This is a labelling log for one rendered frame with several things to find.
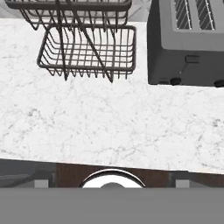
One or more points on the grey toaster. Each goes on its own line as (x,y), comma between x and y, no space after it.
(186,43)

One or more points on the round white black-rimmed object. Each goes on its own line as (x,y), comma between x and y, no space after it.
(112,180)

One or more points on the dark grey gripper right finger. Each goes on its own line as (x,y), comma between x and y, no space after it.
(192,180)

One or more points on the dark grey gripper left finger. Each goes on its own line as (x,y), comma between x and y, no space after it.
(29,178)

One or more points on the brown wooden cabinet front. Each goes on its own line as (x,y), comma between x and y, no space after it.
(68,175)

